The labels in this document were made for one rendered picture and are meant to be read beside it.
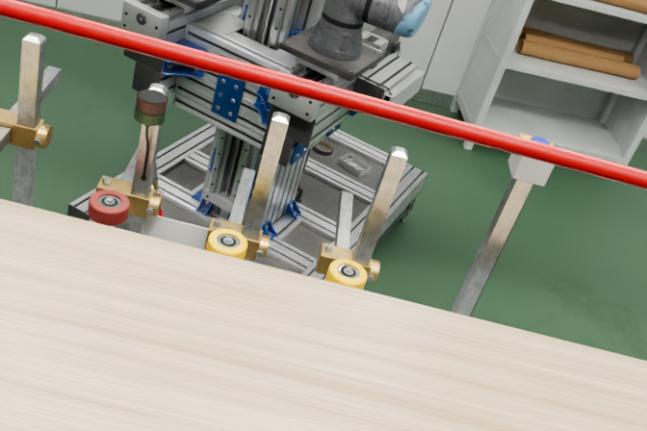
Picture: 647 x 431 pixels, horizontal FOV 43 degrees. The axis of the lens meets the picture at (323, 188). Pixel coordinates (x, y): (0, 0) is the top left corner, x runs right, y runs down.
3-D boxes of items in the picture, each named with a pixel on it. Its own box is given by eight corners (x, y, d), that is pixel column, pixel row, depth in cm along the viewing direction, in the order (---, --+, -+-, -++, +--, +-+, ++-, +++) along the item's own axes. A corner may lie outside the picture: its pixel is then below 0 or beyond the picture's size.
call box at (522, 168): (505, 164, 169) (520, 132, 165) (537, 172, 169) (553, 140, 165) (509, 181, 163) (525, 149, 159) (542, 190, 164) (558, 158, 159)
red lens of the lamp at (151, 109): (140, 95, 160) (141, 86, 159) (169, 104, 161) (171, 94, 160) (131, 110, 155) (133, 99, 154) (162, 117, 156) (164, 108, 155)
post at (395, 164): (331, 314, 192) (392, 142, 166) (346, 316, 192) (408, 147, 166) (330, 323, 189) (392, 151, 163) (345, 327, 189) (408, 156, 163)
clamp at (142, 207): (100, 193, 179) (103, 174, 176) (161, 209, 180) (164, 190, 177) (92, 207, 174) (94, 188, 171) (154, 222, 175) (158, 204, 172)
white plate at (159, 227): (90, 234, 185) (95, 198, 180) (202, 262, 187) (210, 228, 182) (90, 236, 185) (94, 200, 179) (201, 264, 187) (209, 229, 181)
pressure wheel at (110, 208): (90, 227, 172) (96, 183, 166) (127, 237, 173) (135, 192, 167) (78, 249, 165) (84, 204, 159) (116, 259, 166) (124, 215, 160)
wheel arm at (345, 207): (337, 202, 205) (341, 189, 203) (349, 205, 206) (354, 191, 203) (325, 316, 169) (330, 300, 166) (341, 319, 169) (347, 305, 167)
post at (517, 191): (441, 322, 191) (513, 165, 168) (460, 328, 192) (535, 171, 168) (442, 336, 188) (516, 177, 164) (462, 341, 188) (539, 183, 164)
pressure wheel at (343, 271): (308, 305, 170) (322, 263, 164) (334, 292, 175) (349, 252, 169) (334, 329, 166) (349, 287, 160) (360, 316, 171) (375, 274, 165)
